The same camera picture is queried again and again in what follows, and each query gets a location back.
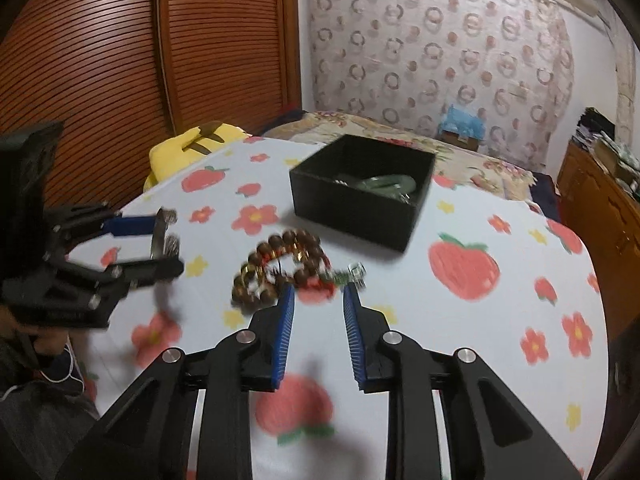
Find floral blanket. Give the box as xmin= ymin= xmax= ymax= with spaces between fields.
xmin=262 ymin=110 xmax=536 ymax=201

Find small cardboard box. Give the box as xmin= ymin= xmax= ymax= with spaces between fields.
xmin=440 ymin=130 xmax=478 ymax=151

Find person's left hand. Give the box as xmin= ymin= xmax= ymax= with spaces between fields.
xmin=0 ymin=307 xmax=71 ymax=358

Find brown slatted wooden wardrobe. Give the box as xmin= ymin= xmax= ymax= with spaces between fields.
xmin=0 ymin=0 xmax=303 ymax=211

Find wooden cabinet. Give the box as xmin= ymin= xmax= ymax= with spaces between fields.
xmin=556 ymin=140 xmax=640 ymax=281

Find green jade bangle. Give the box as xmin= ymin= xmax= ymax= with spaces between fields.
xmin=335 ymin=172 xmax=418 ymax=198

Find pile of dark clothes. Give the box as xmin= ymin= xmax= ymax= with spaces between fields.
xmin=575 ymin=106 xmax=618 ymax=148

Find white cable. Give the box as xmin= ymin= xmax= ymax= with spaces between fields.
xmin=0 ymin=345 xmax=86 ymax=401

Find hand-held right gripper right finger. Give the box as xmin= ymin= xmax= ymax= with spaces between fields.
xmin=344 ymin=284 xmax=586 ymax=480

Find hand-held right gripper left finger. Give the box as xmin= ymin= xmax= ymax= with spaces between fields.
xmin=55 ymin=285 xmax=296 ymax=480

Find grey clothing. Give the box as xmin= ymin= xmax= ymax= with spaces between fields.
xmin=0 ymin=340 xmax=101 ymax=480

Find green floral cloth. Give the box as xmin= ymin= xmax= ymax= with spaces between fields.
xmin=595 ymin=132 xmax=640 ymax=178

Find black box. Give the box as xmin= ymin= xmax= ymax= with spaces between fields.
xmin=289 ymin=133 xmax=437 ymax=253

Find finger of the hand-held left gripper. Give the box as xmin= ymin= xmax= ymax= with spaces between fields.
xmin=65 ymin=257 xmax=186 ymax=305
xmin=50 ymin=202 xmax=153 ymax=246

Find beige side curtain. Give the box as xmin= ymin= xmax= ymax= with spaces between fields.
xmin=614 ymin=30 xmax=638 ymax=133

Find yellow plush pillow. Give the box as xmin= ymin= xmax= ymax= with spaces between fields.
xmin=144 ymin=121 xmax=248 ymax=192

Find circle patterned curtain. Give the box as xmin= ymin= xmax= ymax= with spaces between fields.
xmin=305 ymin=0 xmax=576 ymax=171

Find blue plastic bag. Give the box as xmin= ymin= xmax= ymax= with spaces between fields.
xmin=439 ymin=105 xmax=488 ymax=141

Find brown wooden bead bracelet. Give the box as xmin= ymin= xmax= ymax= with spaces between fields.
xmin=231 ymin=228 xmax=333 ymax=306

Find strawberry print white blanket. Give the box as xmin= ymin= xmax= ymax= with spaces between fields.
xmin=82 ymin=136 xmax=608 ymax=480

